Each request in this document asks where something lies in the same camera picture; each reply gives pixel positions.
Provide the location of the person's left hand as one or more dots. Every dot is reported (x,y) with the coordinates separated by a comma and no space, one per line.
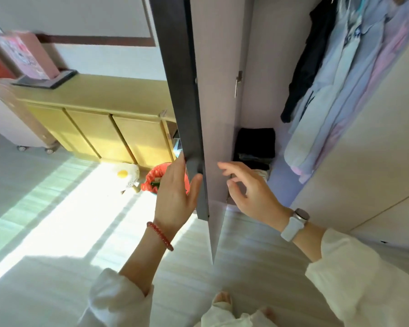
(172,197)

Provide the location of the dark flat tray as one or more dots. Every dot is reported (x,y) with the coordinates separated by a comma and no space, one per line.
(47,81)

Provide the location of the person's right foot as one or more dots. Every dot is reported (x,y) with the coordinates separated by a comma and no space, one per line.
(268,313)

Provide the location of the person's left foot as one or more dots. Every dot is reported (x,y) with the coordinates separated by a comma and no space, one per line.
(223,298)

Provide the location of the person's left thumb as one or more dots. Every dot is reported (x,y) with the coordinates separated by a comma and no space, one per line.
(195,190)

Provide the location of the white trousers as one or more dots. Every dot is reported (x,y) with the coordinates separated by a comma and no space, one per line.
(225,318)

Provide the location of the person's left forearm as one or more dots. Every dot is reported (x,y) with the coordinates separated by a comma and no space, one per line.
(136,269)

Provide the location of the light blue hanging shirts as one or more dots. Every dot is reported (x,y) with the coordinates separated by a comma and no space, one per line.
(327,108)

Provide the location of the pink printed box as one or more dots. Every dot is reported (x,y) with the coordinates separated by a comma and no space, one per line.
(27,54)

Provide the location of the pink hanging shirt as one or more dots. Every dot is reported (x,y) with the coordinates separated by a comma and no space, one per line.
(378,68)

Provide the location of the person's right thumb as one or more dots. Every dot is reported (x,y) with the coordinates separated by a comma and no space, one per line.
(234,190)

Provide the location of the stack of black folded clothes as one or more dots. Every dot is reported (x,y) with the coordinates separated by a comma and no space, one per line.
(255,142)

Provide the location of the person's right hand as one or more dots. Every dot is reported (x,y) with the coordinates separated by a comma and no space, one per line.
(259,199)

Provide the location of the red plastic bag bin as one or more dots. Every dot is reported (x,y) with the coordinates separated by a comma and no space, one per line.
(150,177)

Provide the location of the person's foot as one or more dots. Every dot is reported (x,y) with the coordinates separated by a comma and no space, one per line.
(268,313)
(223,298)

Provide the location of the beige wardrobe door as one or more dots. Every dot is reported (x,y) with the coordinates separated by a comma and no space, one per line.
(378,160)

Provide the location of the white smartwatch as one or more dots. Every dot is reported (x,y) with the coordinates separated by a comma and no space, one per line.
(293,226)

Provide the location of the yellow wooden cabinet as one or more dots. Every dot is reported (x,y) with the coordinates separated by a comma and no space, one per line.
(99,108)

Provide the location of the black hanging garment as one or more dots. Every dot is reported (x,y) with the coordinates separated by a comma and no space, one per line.
(310,57)

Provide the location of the person's right forearm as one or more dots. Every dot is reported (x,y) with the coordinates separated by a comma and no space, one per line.
(347,275)

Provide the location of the wardrobe door with dark edge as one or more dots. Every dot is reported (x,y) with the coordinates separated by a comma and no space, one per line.
(218,98)

